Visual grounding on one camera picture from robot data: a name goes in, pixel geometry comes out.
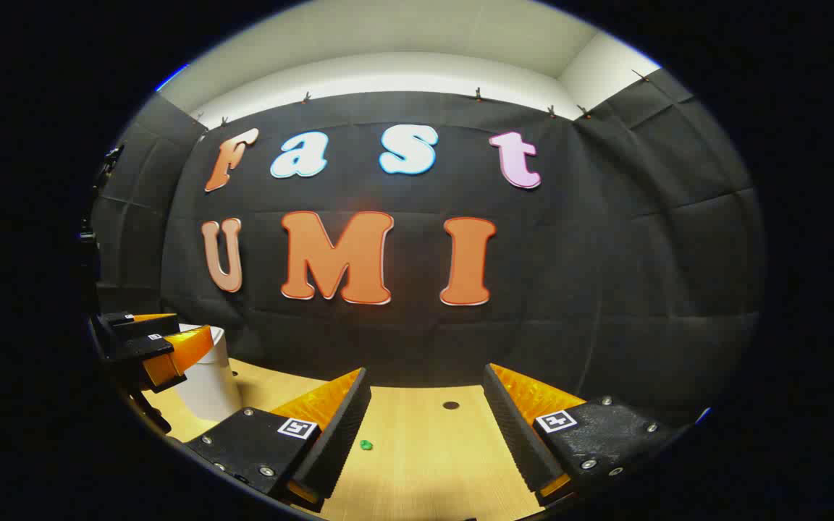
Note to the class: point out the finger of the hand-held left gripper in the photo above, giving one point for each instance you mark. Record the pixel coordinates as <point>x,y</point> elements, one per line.
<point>135,349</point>
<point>119,323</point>

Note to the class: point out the white desktop garbage bin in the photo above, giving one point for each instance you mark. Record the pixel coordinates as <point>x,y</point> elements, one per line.
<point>207,391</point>

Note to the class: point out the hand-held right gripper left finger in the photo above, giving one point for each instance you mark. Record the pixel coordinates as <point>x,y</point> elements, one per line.
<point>341,434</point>

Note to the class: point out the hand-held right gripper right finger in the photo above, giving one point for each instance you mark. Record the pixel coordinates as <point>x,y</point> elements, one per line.
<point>515,434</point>

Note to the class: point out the wooden desktop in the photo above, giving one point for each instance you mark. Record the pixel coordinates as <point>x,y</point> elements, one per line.
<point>424,470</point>

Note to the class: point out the black backdrop cloth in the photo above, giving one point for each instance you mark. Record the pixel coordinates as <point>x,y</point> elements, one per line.
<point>605,289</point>

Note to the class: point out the row of small cloth clips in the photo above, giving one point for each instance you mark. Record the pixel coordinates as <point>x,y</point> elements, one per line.
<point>478,94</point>

